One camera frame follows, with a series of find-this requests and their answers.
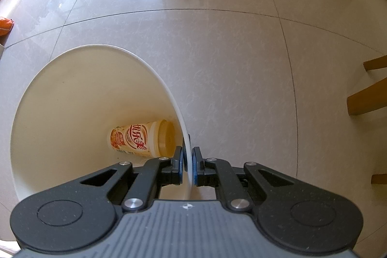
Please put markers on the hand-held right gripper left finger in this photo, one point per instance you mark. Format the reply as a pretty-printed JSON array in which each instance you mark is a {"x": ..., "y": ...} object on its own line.
[{"x": 180, "y": 162}]

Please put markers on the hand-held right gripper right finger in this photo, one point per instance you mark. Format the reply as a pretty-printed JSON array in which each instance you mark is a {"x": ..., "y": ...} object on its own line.
[{"x": 196, "y": 165}]

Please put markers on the white plastic bin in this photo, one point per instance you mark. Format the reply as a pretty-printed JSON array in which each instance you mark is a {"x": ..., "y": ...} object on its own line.
[{"x": 75, "y": 100}]

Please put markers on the orange milk tea cup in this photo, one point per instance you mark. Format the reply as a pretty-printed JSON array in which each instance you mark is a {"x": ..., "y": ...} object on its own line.
[{"x": 140, "y": 138}]

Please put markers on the wooden chair leg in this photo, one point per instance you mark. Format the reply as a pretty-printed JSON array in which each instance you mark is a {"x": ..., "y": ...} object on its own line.
[
  {"x": 376, "y": 63},
  {"x": 367, "y": 100},
  {"x": 379, "y": 179}
]

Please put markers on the orange plastic bag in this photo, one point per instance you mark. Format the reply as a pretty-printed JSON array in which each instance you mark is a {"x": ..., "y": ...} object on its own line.
[{"x": 6, "y": 26}]

